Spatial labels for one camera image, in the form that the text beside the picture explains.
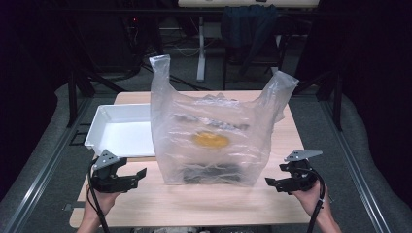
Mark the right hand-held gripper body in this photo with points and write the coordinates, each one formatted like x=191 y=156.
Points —
x=299 y=174

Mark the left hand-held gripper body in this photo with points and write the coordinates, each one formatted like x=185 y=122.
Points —
x=105 y=176

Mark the white plastic tray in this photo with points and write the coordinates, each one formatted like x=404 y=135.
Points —
x=123 y=132

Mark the black box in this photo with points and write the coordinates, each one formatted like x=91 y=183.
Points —
x=212 y=174

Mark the clear plastic bag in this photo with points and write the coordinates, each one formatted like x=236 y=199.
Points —
x=207 y=116

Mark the person's left hand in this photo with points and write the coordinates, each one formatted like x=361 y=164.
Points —
x=102 y=202

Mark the person's right hand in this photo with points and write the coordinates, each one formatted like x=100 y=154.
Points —
x=311 y=199

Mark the black metal stand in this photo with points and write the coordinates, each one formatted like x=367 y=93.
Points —
x=336 y=100
x=73 y=97

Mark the black chair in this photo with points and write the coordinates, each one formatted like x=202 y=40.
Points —
x=281 y=48

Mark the white desk leg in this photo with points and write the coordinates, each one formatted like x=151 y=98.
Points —
x=201 y=48

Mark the dark cloth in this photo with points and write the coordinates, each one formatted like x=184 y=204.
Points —
x=247 y=29

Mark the grey metal bracket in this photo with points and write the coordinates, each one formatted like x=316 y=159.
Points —
x=69 y=207

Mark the aluminium floor rail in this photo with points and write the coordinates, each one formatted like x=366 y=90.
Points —
x=42 y=171
x=356 y=168

